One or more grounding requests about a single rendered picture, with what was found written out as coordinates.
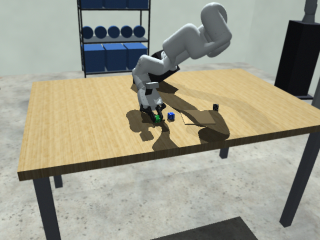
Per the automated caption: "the green die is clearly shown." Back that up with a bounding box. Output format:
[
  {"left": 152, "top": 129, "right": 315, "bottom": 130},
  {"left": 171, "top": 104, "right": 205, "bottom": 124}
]
[{"left": 155, "top": 115, "right": 161, "bottom": 123}]

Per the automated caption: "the brown mat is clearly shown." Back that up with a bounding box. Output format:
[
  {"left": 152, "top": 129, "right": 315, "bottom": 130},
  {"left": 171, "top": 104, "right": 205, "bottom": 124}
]
[{"left": 179, "top": 110, "right": 216, "bottom": 125}]

